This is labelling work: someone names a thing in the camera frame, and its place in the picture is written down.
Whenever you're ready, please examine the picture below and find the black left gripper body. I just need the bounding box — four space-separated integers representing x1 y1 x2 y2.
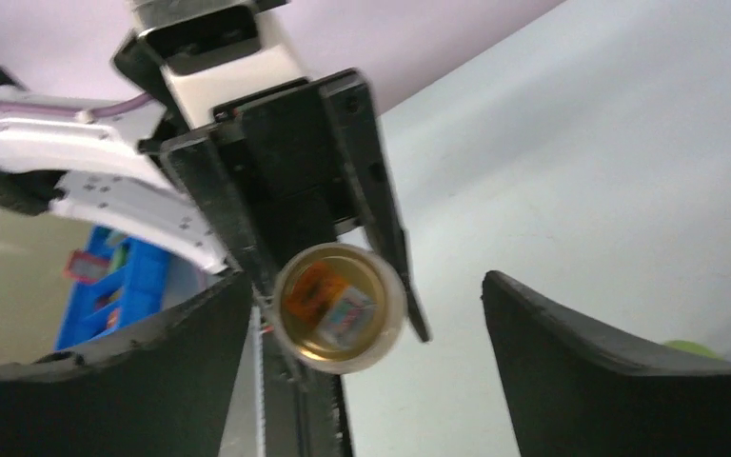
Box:
208 78 372 266

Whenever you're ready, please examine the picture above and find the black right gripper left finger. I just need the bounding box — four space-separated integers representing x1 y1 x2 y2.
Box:
0 275 252 456

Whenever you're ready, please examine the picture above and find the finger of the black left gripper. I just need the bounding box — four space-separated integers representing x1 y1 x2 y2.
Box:
319 69 431 343
161 135 277 297

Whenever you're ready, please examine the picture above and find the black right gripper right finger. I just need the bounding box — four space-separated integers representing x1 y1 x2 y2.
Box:
482 271 731 456

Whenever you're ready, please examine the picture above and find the clear pill bottle gold lid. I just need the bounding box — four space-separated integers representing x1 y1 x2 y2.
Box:
267 243 408 375

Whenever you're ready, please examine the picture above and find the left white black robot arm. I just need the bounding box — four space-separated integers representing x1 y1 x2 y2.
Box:
0 67 430 341

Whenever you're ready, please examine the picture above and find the green lidded black jar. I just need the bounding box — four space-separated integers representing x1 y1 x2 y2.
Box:
662 340 723 360

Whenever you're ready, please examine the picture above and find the blue storage bin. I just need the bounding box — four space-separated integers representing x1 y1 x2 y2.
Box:
54 226 172 350

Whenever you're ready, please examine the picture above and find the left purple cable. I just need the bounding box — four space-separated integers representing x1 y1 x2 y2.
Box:
0 92 155 121

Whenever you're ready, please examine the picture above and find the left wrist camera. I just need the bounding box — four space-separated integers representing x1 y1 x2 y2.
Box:
112 1 310 128

